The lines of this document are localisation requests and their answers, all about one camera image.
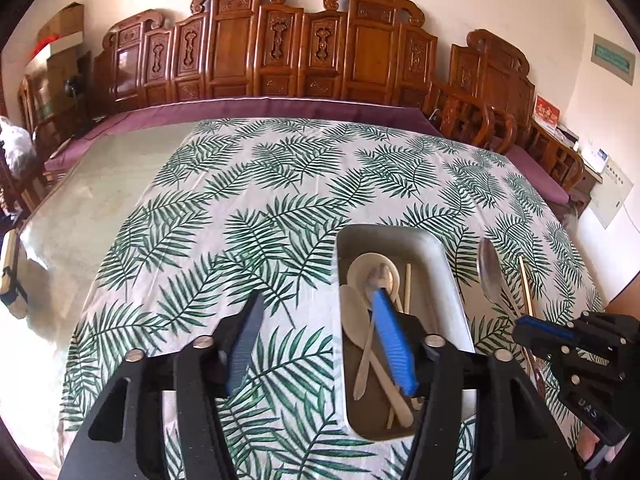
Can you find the carved wooden sofa bench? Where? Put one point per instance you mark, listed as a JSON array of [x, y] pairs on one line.
[[235, 50]]

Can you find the square purple seat cushion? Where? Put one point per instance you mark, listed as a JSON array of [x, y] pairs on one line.
[[540, 175]]

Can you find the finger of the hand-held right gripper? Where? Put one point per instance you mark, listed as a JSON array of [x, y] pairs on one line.
[[550, 329], [565, 360]]

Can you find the red desk card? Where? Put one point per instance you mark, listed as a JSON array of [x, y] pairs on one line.
[[546, 110]]

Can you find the low wooden dining chair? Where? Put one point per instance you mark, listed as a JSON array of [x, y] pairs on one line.
[[20, 190]]

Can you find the clear plastic bag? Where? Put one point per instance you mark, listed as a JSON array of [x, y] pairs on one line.
[[15, 145]]

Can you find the leaf print tablecloth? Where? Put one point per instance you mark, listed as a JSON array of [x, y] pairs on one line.
[[250, 210]]

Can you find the beige oval spoon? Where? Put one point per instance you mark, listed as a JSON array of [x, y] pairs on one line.
[[352, 315]]

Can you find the silver metal spoon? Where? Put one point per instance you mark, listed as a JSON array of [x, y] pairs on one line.
[[489, 272]]

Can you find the red decoration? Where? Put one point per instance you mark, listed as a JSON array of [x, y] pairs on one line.
[[45, 44]]

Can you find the long purple seat cushion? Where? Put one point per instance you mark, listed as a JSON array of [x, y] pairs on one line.
[[200, 110]]

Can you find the carved wooden armchair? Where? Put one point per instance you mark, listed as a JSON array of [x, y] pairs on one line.
[[490, 75]]

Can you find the white lidded box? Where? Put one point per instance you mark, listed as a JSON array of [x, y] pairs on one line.
[[65, 45]]

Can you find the wooden side table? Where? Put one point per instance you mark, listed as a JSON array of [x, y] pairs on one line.
[[595, 180]]

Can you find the person's right hand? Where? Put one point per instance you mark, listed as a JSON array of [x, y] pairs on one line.
[[587, 447]]

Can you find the white box blue label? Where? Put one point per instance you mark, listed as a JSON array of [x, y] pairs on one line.
[[597, 157]]

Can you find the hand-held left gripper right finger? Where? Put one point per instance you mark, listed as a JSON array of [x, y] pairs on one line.
[[392, 340]]

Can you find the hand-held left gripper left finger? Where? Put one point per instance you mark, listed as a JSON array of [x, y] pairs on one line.
[[242, 345]]

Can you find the beige round soup spoon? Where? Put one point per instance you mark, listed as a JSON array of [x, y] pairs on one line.
[[365, 272]]

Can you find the grey wall panel green label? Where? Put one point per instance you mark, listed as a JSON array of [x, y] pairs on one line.
[[612, 57]]

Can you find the grey rectangular metal tin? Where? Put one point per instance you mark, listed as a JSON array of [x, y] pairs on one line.
[[440, 280]]

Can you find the brown cardboard box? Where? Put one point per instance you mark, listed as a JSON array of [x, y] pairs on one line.
[[62, 20]]

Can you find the white electrical cabinet door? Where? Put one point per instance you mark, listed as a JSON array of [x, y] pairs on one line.
[[610, 192]]

